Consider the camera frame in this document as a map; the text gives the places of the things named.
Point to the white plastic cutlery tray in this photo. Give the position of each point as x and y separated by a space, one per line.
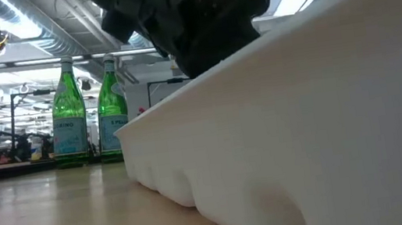
306 133

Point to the green glass water bottle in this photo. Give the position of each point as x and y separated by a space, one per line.
70 138
114 132

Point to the black wall frame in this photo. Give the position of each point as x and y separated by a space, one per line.
169 80

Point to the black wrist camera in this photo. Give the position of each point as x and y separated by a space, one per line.
121 23

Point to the silver air duct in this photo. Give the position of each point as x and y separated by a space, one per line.
55 30

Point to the black metal frame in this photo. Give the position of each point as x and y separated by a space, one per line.
12 127

